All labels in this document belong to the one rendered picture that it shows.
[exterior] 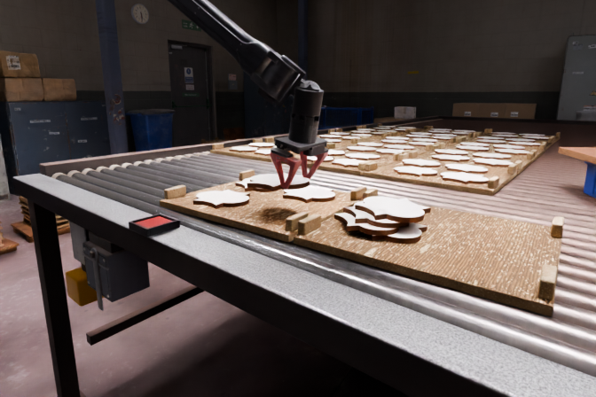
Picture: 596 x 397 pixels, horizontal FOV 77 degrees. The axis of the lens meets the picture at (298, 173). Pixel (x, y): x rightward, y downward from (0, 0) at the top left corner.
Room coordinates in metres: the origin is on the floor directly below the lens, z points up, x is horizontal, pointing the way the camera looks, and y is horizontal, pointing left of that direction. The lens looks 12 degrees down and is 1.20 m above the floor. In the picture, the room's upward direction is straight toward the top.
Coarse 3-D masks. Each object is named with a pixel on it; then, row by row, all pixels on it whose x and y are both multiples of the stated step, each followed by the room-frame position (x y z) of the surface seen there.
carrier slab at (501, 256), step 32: (448, 224) 0.74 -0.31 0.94; (480, 224) 0.74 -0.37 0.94; (512, 224) 0.74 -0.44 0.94; (352, 256) 0.60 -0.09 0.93; (384, 256) 0.58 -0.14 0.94; (416, 256) 0.58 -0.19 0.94; (448, 256) 0.58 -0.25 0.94; (480, 256) 0.58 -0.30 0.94; (512, 256) 0.58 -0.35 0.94; (544, 256) 0.58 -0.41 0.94; (480, 288) 0.48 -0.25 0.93; (512, 288) 0.48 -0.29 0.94
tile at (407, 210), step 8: (368, 200) 0.76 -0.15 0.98; (376, 200) 0.76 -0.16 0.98; (384, 200) 0.76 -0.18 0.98; (392, 200) 0.76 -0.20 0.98; (400, 200) 0.76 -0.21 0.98; (408, 200) 0.76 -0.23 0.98; (360, 208) 0.72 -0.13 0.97; (368, 208) 0.71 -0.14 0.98; (376, 208) 0.70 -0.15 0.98; (384, 208) 0.70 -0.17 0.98; (392, 208) 0.70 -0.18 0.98; (400, 208) 0.70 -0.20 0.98; (408, 208) 0.70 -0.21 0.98; (416, 208) 0.70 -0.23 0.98; (424, 208) 0.70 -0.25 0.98; (376, 216) 0.66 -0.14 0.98; (384, 216) 0.67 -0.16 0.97; (392, 216) 0.66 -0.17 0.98; (400, 216) 0.65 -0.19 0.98; (408, 216) 0.65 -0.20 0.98; (416, 216) 0.65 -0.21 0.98
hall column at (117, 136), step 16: (96, 0) 4.73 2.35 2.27; (112, 0) 4.76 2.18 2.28; (112, 16) 4.75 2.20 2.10; (112, 32) 4.73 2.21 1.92; (112, 48) 4.71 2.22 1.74; (112, 64) 4.70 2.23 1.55; (112, 80) 4.68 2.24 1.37; (112, 96) 4.67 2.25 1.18; (112, 112) 4.67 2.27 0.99; (112, 128) 4.69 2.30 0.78; (112, 144) 4.72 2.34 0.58
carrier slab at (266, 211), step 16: (192, 192) 0.99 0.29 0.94; (256, 192) 0.99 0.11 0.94; (272, 192) 0.99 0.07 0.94; (336, 192) 0.99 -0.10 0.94; (176, 208) 0.88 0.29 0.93; (192, 208) 0.85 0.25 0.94; (208, 208) 0.85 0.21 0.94; (224, 208) 0.85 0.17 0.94; (240, 208) 0.85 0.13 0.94; (256, 208) 0.85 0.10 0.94; (272, 208) 0.85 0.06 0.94; (288, 208) 0.85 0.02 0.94; (304, 208) 0.85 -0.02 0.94; (320, 208) 0.85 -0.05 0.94; (336, 208) 0.85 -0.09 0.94; (240, 224) 0.75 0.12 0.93; (256, 224) 0.74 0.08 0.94; (272, 224) 0.74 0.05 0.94; (288, 240) 0.68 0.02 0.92
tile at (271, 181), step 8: (256, 176) 0.85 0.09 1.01; (264, 176) 0.84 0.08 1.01; (272, 176) 0.84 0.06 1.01; (296, 176) 0.83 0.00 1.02; (248, 184) 0.79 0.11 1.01; (256, 184) 0.78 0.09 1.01; (264, 184) 0.77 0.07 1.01; (272, 184) 0.76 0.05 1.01; (280, 184) 0.76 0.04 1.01; (296, 184) 0.76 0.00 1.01; (304, 184) 0.77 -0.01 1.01
